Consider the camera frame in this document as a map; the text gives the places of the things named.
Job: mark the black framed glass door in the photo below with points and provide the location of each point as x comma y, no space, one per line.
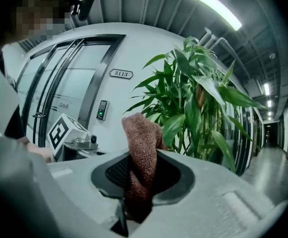
67,83

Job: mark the person's head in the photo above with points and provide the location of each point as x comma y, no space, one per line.
39,11

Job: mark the small corridor ceiling light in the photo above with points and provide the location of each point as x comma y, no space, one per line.
269,104
266,89

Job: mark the white ceiling pipes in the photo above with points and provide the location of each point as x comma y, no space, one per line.
212,37

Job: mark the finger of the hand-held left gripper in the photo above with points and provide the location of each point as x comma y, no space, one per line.
208,202

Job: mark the tall green leafy plant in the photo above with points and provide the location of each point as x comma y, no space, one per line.
191,103

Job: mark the black head camera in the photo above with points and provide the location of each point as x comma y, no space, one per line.
84,2

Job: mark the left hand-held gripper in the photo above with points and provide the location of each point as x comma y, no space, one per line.
62,135

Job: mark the long ceiling light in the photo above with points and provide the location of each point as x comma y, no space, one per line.
213,5

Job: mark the white room number plate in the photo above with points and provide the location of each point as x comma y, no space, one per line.
121,74

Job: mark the person's left forearm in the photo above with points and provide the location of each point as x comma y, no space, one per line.
38,152

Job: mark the reddish-brown cleaning cloth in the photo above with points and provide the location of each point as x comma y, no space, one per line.
141,145

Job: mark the black fingerprint access keypad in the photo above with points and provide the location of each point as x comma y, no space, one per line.
102,110

